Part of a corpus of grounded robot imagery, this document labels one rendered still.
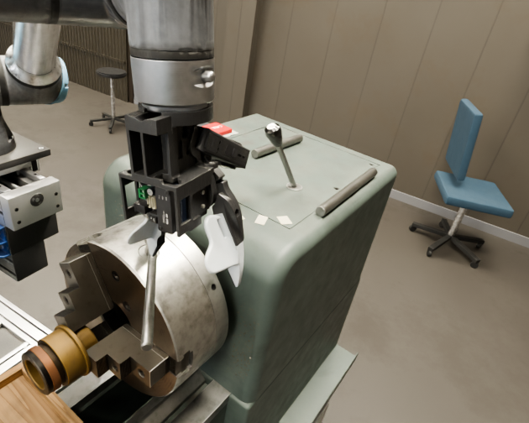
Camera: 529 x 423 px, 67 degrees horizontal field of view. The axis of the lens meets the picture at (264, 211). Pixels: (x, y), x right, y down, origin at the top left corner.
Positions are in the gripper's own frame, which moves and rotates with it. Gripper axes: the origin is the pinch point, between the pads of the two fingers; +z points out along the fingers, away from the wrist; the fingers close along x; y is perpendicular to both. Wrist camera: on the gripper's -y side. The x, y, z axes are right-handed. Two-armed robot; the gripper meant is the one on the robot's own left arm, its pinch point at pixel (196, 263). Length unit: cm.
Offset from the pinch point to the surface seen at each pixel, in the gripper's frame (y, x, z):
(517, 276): -270, 90, 142
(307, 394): -51, 3, 79
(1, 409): 10, -38, 40
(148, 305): 6.9, -1.9, 2.2
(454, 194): -255, 33, 83
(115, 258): -3.6, -18.4, 7.6
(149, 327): 9.6, 0.6, 2.2
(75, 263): -1.5, -25.3, 9.6
